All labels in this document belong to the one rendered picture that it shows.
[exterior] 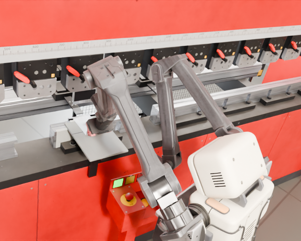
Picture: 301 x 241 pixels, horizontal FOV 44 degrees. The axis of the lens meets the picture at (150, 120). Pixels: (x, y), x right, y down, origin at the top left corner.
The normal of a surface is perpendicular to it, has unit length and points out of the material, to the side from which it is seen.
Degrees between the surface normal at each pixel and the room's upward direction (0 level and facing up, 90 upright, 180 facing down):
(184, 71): 78
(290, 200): 0
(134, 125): 65
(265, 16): 90
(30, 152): 0
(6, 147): 90
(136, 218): 90
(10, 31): 90
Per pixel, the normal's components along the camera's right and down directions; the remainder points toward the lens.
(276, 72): -0.83, 0.18
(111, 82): 0.32, 0.20
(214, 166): -0.66, 0.32
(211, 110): -0.43, 0.18
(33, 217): 0.54, 0.56
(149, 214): 0.18, -0.81
